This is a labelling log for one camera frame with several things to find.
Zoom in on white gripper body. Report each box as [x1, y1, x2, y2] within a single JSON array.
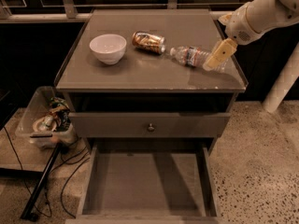
[[225, 3, 261, 46]]

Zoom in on clear plastic storage bin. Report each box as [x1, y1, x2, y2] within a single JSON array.
[[16, 86, 78, 149]]

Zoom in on open middle drawer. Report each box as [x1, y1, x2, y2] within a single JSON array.
[[65, 147, 226, 224]]

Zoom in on clutter items inside bin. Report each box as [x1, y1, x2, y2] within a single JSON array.
[[32, 97, 71, 132]]

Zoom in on white diagonal support pole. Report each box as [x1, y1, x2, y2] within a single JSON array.
[[262, 42, 299, 113]]

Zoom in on round brass drawer knob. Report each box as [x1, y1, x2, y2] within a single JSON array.
[[147, 123, 155, 133]]

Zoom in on crushed gold soda can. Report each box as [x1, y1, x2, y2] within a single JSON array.
[[132, 31, 165, 54]]

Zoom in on metal window railing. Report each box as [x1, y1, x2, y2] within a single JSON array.
[[0, 0, 275, 25]]

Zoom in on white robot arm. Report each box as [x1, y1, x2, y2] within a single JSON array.
[[203, 0, 299, 71]]

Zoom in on grey wooden drawer cabinet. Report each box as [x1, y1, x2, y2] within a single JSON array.
[[53, 8, 249, 224]]

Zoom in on white ceramic bowl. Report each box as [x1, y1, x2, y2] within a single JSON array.
[[90, 34, 127, 64]]

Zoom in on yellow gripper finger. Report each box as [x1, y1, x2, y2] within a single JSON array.
[[218, 12, 233, 25], [203, 38, 237, 71]]

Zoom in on clear plastic water bottle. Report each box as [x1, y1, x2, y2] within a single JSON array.
[[170, 46, 228, 73]]

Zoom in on black metal stand leg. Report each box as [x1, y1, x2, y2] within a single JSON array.
[[21, 143, 63, 222]]

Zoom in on closed upper drawer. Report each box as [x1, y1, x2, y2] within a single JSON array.
[[69, 112, 230, 138]]

